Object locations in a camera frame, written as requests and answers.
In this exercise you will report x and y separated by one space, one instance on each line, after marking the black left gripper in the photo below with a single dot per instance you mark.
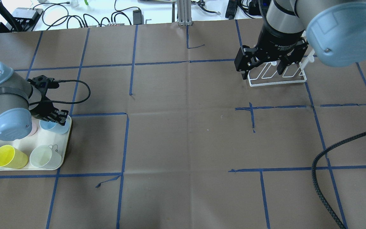
43 109

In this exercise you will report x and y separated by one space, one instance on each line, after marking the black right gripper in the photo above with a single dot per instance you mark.
276 39

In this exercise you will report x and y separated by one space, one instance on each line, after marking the light blue plastic cup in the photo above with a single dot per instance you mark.
56 127

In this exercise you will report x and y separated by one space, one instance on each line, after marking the pale green white cup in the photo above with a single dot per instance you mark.
46 157

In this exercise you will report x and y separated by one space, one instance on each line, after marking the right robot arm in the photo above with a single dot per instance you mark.
336 30

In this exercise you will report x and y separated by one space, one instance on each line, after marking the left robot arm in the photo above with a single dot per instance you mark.
21 100

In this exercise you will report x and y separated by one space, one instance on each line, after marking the pink plastic cup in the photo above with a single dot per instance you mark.
35 124

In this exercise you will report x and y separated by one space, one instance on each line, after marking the yellow plastic cup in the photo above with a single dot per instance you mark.
12 158

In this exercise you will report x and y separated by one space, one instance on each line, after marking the cream plastic tray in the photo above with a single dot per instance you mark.
58 142

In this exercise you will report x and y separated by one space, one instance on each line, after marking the black power adapter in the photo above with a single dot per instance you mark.
137 17

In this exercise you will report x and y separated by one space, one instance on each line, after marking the white wire cup rack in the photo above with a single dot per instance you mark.
292 74

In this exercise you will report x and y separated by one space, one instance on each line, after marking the aluminium frame post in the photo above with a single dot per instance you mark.
184 17

